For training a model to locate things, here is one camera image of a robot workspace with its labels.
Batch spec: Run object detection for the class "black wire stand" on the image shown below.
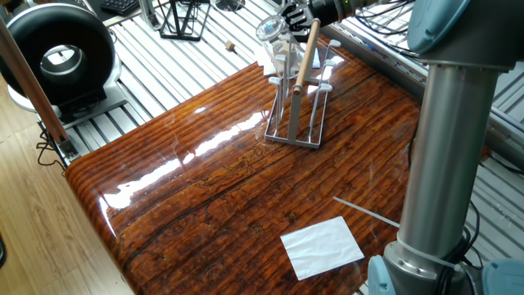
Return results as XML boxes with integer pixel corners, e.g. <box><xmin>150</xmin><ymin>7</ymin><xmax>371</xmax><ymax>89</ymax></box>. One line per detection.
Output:
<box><xmin>159</xmin><ymin>0</ymin><xmax>205</xmax><ymax>42</ymax></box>

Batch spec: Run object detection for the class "black round fan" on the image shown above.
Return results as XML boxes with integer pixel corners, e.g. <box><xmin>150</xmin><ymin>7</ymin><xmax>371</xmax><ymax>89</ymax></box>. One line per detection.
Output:
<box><xmin>0</xmin><ymin>2</ymin><xmax>118</xmax><ymax>108</ymax></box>

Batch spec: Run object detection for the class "black keyboard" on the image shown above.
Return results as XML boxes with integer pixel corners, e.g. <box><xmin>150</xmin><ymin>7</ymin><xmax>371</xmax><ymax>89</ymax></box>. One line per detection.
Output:
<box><xmin>97</xmin><ymin>0</ymin><xmax>142</xmax><ymax>16</ymax></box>

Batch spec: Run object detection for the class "white wire cup rack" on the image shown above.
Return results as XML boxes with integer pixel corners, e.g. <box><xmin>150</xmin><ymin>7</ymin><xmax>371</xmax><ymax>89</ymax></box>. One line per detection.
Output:
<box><xmin>264</xmin><ymin>20</ymin><xmax>343</xmax><ymax>150</ymax></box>

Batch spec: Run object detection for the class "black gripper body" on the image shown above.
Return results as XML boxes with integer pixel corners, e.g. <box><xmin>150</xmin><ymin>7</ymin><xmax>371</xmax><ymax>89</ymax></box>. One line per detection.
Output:
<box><xmin>308</xmin><ymin>0</ymin><xmax>349</xmax><ymax>25</ymax></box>

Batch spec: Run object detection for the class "brown wooden post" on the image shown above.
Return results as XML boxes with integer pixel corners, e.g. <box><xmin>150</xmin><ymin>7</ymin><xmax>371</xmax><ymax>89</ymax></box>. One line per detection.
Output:
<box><xmin>0</xmin><ymin>16</ymin><xmax>73</xmax><ymax>147</ymax></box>

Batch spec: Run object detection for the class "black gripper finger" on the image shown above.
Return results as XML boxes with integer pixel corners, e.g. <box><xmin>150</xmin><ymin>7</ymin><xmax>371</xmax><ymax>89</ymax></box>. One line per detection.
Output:
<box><xmin>288</xmin><ymin>15</ymin><xmax>318</xmax><ymax>34</ymax></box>
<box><xmin>280</xmin><ymin>2</ymin><xmax>312</xmax><ymax>24</ymax></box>

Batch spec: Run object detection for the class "flat white paper sheet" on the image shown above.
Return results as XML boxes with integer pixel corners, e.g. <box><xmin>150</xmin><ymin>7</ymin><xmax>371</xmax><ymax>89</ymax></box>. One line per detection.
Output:
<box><xmin>280</xmin><ymin>216</ymin><xmax>366</xmax><ymax>282</ymax></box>

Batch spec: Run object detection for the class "clear glass cup with handle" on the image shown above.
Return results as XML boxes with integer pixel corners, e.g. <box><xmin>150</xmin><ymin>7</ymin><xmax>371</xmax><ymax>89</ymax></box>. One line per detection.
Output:
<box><xmin>255</xmin><ymin>16</ymin><xmax>297</xmax><ymax>79</ymax></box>

